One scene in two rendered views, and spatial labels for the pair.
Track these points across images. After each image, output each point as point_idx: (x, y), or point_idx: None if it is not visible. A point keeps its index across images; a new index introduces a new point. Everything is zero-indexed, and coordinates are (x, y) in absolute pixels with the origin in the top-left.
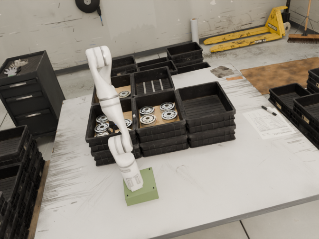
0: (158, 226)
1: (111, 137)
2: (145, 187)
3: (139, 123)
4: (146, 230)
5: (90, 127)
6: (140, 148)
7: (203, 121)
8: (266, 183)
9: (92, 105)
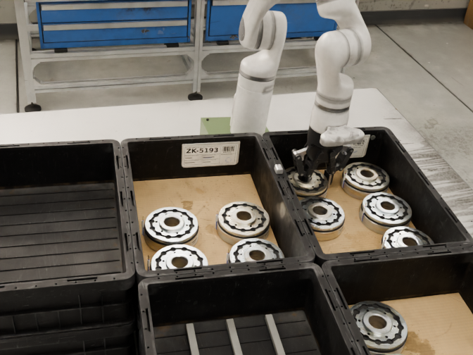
0: (197, 108)
1: (281, 16)
2: (222, 122)
3: (272, 230)
4: (215, 106)
5: (409, 172)
6: None
7: (68, 160)
8: None
9: (470, 242)
